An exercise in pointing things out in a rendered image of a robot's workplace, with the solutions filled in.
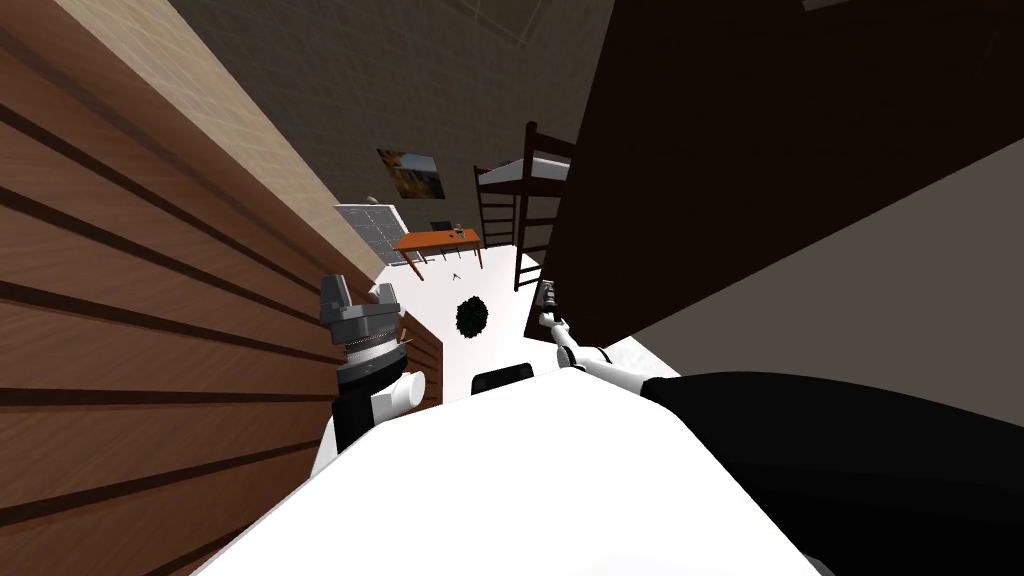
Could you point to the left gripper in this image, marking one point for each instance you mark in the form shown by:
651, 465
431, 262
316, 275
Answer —
362, 322

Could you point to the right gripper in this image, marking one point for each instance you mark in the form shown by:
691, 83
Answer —
549, 302

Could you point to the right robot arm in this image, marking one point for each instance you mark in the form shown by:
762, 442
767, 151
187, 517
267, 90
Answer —
840, 464

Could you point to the white gridded window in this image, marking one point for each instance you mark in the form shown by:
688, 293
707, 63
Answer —
376, 232

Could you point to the dark round plant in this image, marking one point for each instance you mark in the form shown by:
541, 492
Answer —
472, 317

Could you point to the orange wooden table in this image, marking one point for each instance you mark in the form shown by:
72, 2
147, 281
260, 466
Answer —
438, 238

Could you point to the dark wooden bunk bed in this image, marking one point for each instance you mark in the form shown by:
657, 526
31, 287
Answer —
528, 184

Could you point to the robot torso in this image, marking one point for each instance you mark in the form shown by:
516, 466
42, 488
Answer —
512, 488

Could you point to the brown wooden drawer cabinet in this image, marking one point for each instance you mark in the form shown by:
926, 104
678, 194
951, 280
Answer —
144, 320

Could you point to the dark brown wardrobe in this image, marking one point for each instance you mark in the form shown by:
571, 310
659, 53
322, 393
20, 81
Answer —
720, 160

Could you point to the orange wall picture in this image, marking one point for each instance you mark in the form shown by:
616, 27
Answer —
412, 174

